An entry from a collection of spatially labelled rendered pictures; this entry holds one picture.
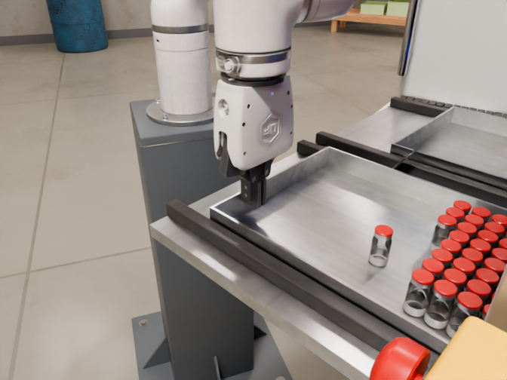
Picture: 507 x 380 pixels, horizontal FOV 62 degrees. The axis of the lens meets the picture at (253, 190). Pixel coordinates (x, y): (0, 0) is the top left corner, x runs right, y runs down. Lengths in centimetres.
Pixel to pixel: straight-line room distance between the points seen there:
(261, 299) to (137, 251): 156
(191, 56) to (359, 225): 53
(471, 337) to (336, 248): 30
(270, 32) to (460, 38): 91
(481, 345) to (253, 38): 33
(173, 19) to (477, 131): 64
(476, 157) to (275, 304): 50
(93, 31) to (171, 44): 504
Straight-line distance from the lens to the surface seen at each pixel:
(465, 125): 98
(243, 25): 45
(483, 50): 131
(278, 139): 52
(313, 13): 49
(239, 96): 46
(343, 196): 64
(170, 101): 97
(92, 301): 182
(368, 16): 684
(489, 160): 83
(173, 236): 56
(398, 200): 65
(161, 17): 94
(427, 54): 134
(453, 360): 24
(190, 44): 93
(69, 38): 596
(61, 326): 176
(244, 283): 48
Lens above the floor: 121
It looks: 30 degrees down
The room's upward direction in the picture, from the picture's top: straight up
